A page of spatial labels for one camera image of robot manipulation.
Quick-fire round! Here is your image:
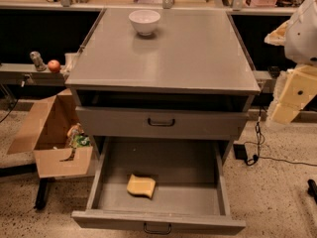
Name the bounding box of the grey drawer cabinet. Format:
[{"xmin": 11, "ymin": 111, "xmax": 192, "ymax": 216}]
[{"xmin": 66, "ymin": 8, "xmax": 260, "ymax": 156}]

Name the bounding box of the black power adapter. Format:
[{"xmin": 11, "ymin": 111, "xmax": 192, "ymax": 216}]
[{"xmin": 233, "ymin": 144, "xmax": 248, "ymax": 161}]

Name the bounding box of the open grey lower drawer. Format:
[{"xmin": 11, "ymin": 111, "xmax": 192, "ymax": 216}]
[{"xmin": 72, "ymin": 138, "xmax": 246, "ymax": 235}]

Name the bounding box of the closed grey upper drawer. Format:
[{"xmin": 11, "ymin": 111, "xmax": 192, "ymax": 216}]
[{"xmin": 76, "ymin": 106, "xmax": 248, "ymax": 140}]

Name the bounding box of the black cable on floor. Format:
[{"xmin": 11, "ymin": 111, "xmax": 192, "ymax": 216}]
[{"xmin": 243, "ymin": 106, "xmax": 317, "ymax": 168}]

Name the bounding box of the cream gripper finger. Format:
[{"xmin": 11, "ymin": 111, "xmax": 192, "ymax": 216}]
[
  {"xmin": 266, "ymin": 64, "xmax": 317, "ymax": 125},
  {"xmin": 264, "ymin": 21, "xmax": 288, "ymax": 46}
]

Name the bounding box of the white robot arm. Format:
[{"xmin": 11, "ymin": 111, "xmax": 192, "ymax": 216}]
[{"xmin": 264, "ymin": 0, "xmax": 317, "ymax": 128}]

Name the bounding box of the open cardboard box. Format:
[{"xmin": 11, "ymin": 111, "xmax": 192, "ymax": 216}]
[{"xmin": 8, "ymin": 89, "xmax": 94, "ymax": 179}]

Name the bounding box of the green snack bag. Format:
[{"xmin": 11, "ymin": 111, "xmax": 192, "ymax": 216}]
[{"xmin": 66, "ymin": 123, "xmax": 91, "ymax": 149}]

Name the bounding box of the yellow sponge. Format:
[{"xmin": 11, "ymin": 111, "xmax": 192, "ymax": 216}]
[{"xmin": 127, "ymin": 175, "xmax": 156, "ymax": 198}]

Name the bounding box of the white ceramic bowl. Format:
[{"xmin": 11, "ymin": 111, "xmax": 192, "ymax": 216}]
[{"xmin": 129, "ymin": 10, "xmax": 160, "ymax": 36}]

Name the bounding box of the red apple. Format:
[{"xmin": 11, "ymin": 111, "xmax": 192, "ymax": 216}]
[{"xmin": 48, "ymin": 59, "xmax": 61, "ymax": 73}]

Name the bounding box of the small grey figurine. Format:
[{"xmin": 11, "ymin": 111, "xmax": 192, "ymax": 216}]
[{"xmin": 30, "ymin": 52, "xmax": 47, "ymax": 71}]

